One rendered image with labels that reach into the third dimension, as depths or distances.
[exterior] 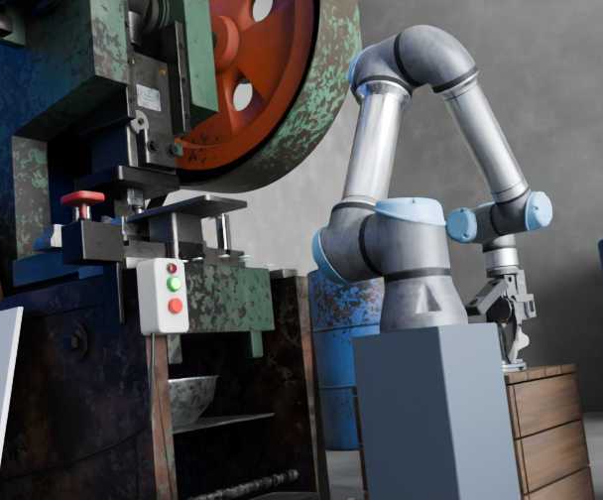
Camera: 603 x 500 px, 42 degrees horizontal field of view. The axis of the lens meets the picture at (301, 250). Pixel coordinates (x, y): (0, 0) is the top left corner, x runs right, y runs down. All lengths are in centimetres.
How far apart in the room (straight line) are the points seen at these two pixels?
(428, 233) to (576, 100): 361
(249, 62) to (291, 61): 17
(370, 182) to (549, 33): 364
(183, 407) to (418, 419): 62
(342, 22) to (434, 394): 113
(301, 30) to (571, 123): 300
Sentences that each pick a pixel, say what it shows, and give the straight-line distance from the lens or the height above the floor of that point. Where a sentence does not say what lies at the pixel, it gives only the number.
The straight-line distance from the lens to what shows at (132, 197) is 187.
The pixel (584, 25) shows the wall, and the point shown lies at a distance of 500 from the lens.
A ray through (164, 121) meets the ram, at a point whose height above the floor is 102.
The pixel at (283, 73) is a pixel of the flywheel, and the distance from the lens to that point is 212.
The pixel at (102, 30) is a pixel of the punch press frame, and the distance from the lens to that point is 180.
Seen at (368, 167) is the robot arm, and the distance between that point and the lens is 150.
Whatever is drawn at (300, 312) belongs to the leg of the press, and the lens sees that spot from 181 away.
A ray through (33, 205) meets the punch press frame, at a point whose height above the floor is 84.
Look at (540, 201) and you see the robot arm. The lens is 167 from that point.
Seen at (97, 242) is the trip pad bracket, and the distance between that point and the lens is 146.
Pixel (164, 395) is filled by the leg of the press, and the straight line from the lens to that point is 147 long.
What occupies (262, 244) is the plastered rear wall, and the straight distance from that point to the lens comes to 413.
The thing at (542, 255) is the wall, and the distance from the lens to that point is 481.
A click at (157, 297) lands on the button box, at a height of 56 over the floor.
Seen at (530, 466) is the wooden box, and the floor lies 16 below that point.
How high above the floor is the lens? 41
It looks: 9 degrees up
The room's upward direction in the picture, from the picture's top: 6 degrees counter-clockwise
